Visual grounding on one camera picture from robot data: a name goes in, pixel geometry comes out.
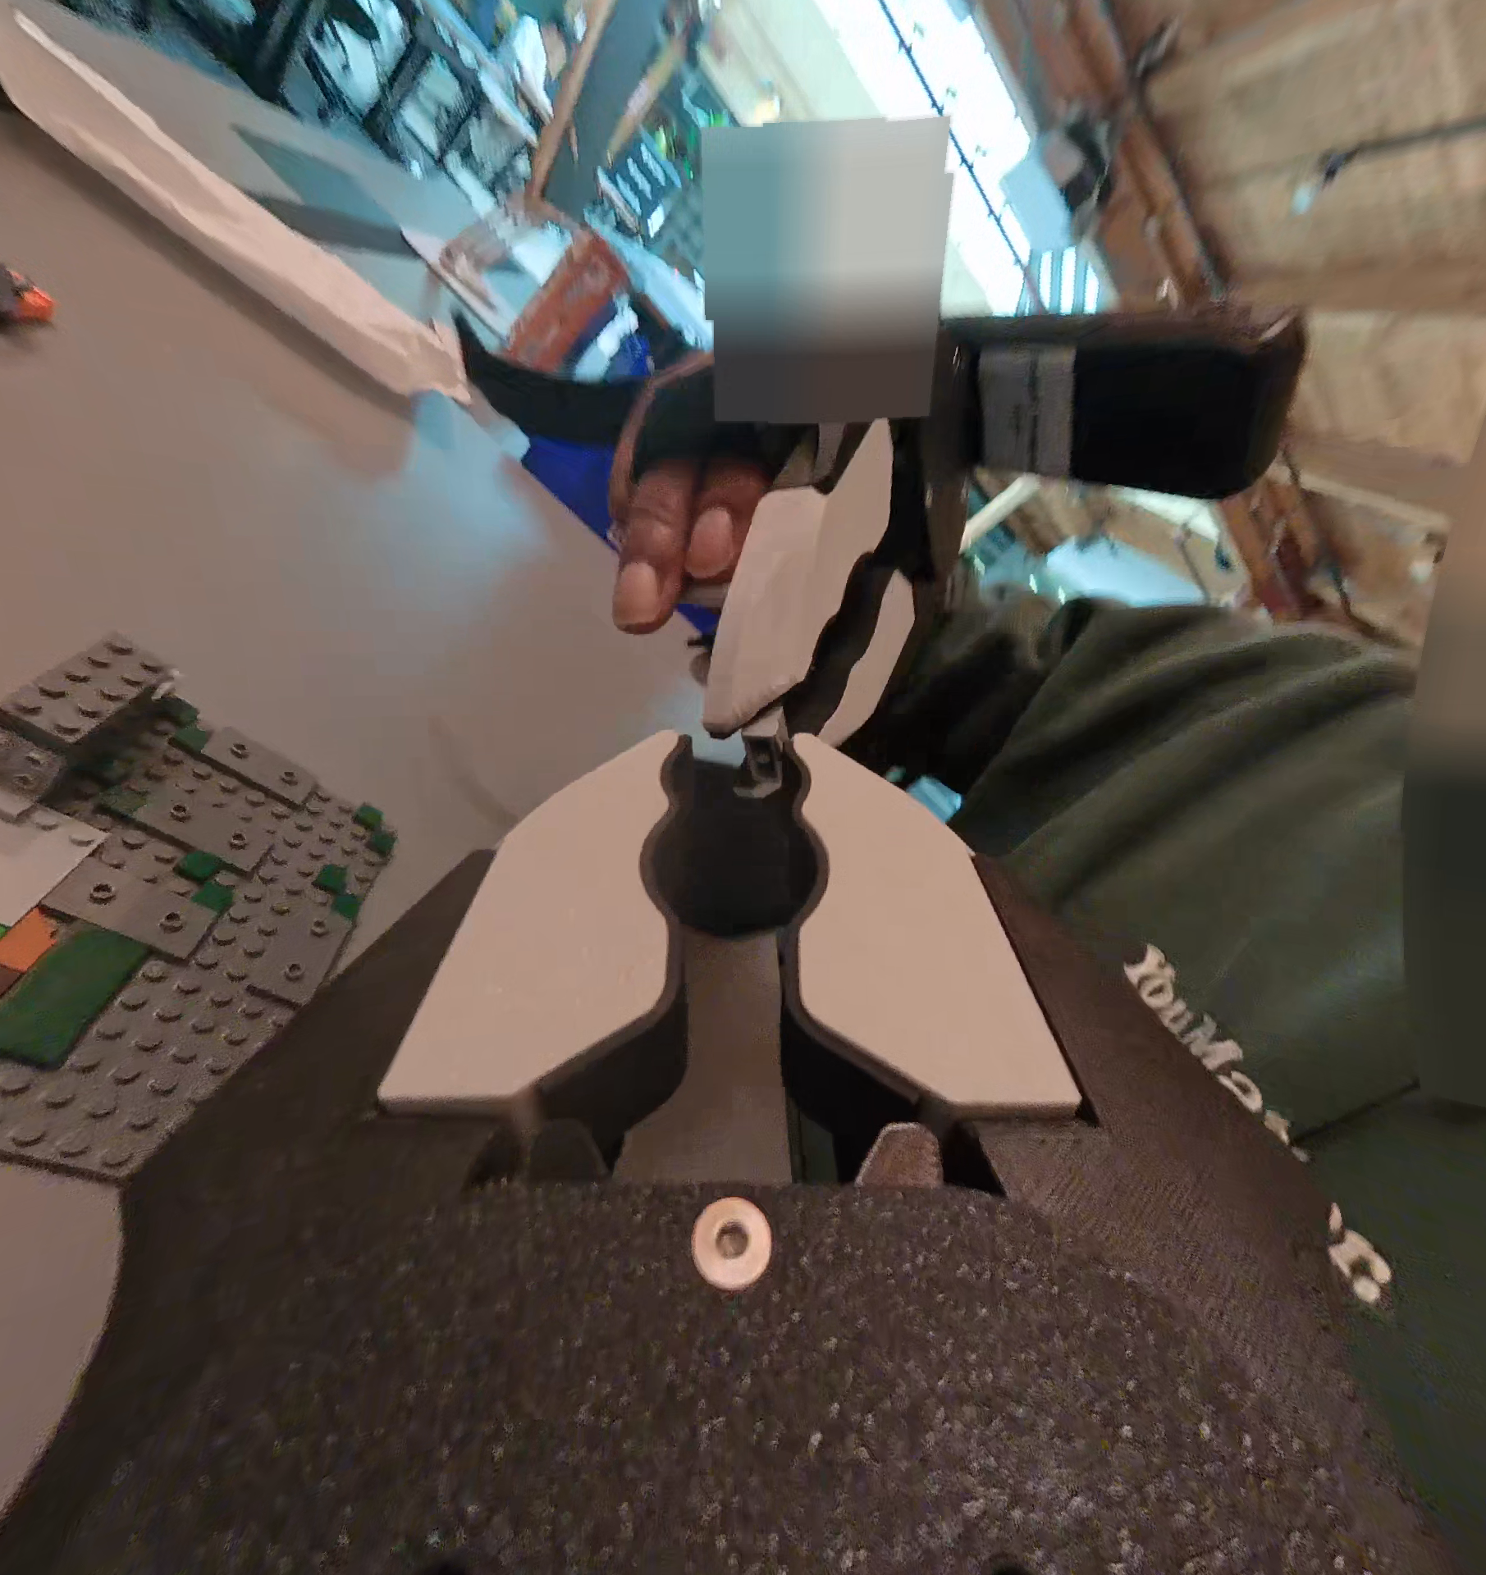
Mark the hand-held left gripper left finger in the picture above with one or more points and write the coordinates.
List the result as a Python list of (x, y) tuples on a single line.
[(534, 972)]

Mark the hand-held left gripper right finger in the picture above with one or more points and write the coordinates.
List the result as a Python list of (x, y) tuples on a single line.
[(940, 972)]

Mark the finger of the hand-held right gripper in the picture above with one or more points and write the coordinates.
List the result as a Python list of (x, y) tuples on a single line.
[(792, 578), (885, 652)]

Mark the small grey brick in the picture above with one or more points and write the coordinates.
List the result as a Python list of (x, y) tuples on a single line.
[(761, 768)]

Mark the grey brick baseplate model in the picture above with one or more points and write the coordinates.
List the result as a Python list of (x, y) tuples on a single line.
[(200, 887)]

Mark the person's right hand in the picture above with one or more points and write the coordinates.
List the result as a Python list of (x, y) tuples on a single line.
[(670, 541)]

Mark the white printed paper bag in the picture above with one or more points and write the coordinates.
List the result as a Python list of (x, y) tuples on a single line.
[(262, 258)]

